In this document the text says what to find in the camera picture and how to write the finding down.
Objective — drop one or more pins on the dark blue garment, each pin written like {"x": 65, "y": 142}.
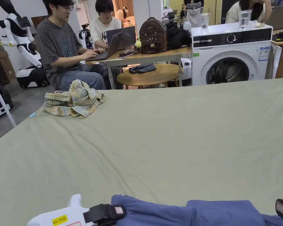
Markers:
{"x": 202, "y": 213}

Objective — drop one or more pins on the small white robot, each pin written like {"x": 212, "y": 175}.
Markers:
{"x": 84, "y": 35}

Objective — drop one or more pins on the black case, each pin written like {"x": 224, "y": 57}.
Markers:
{"x": 0, "y": 103}

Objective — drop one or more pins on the white humanoid robot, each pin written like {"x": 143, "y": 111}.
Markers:
{"x": 26, "y": 47}

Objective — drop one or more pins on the yellow plaid shirt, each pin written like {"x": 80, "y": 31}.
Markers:
{"x": 77, "y": 100}

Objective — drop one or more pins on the white round appliance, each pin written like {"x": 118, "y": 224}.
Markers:
{"x": 186, "y": 68}

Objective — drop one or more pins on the white washing machine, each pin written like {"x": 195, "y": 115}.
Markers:
{"x": 228, "y": 58}

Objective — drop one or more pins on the bed with pale green sheet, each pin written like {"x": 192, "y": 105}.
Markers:
{"x": 155, "y": 146}

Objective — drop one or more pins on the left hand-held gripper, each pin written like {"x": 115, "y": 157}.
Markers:
{"x": 61, "y": 217}

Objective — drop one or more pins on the wooden desk with laptops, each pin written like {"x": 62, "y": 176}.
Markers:
{"x": 169, "y": 50}

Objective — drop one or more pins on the brown carton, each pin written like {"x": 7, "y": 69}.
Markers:
{"x": 2, "y": 67}

